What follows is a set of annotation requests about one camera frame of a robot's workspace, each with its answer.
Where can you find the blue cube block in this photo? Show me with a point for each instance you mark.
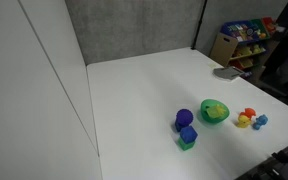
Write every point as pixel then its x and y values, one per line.
pixel 188 133

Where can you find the green translucent bowl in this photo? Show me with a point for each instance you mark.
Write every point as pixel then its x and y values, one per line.
pixel 205 115

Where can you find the green cube block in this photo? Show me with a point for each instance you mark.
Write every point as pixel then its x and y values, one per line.
pixel 185 145

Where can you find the lime green block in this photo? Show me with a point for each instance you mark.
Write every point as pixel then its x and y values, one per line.
pixel 213 112

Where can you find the purple ball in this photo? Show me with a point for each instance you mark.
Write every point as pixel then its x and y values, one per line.
pixel 184 117

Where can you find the yellow star toy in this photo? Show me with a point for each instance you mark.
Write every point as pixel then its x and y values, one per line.
pixel 221 110

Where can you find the grey metal plate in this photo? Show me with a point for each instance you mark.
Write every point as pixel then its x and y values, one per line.
pixel 227 73

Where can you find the black pole stand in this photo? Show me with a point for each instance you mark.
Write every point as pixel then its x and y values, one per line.
pixel 199 25

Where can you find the yellow toy figure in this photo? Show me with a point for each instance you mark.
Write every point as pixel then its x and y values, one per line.
pixel 243 122

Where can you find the orange toy figure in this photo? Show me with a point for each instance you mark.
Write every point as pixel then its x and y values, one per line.
pixel 248 112

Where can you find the toy shelf with coloured bins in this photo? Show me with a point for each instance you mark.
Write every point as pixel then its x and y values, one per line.
pixel 240 40

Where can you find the light blue toy figure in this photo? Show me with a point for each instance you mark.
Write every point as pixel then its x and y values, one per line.
pixel 260 122

